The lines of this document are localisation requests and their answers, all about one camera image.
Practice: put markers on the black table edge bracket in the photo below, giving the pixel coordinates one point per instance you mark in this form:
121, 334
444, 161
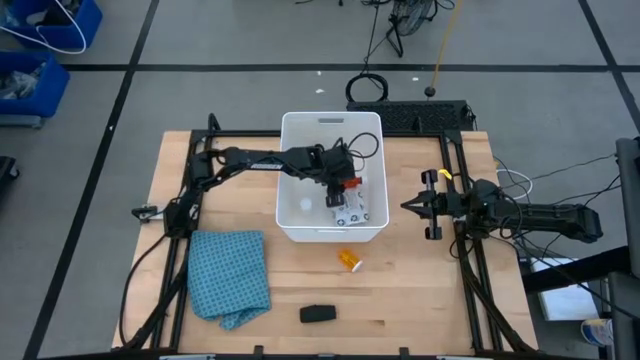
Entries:
404, 351
258, 351

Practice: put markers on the blue patterned cloth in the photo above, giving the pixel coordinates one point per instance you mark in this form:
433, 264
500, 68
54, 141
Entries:
225, 275

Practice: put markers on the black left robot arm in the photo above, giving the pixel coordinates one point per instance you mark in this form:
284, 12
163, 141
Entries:
260, 164

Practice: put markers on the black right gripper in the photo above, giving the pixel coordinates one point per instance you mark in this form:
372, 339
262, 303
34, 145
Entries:
450, 205

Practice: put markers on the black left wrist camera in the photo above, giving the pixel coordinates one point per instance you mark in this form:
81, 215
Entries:
342, 157

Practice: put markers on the white printed plastic package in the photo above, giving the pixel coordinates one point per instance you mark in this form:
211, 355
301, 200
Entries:
352, 215

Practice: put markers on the black table clamp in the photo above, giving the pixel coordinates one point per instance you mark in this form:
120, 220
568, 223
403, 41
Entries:
145, 213

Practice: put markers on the grey metal post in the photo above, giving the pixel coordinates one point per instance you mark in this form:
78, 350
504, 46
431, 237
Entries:
629, 200

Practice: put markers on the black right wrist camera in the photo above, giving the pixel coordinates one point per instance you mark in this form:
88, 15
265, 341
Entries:
485, 192

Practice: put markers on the orange pill bottle white cap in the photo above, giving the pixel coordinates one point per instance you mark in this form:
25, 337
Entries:
348, 259

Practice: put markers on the black bandage roll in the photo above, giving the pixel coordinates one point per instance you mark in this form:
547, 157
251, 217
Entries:
317, 313

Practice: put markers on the yellow pole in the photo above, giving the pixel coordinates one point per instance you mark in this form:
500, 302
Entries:
440, 55

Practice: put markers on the red-orange plastic bottle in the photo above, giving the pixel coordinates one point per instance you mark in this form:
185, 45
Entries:
352, 183

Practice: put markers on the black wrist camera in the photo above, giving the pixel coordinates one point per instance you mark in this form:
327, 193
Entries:
485, 192
342, 157

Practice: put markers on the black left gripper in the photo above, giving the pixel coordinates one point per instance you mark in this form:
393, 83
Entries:
335, 181

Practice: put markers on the white blue paper cup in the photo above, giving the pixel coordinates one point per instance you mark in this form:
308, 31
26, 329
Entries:
597, 332

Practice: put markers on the white flat box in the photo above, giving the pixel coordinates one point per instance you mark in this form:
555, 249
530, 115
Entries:
565, 300

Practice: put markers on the black metal rig frame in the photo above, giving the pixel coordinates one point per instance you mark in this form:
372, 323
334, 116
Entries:
240, 134

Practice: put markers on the clear plastic bag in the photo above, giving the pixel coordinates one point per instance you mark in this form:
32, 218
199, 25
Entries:
17, 85

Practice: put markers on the blue plastic bin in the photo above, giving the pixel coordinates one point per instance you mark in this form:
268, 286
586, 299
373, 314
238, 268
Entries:
90, 25
50, 95

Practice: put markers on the white perforated plastic basket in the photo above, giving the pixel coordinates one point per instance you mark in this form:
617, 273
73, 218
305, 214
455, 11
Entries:
300, 170

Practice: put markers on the black perforated panel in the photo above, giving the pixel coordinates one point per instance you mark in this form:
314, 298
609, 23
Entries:
400, 116

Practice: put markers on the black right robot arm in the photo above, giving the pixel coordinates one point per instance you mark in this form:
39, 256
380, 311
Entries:
550, 217

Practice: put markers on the yellow clip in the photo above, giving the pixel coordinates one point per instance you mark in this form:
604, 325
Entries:
445, 173

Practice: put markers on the black metal beam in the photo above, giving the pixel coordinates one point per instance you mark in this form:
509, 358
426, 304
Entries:
575, 272

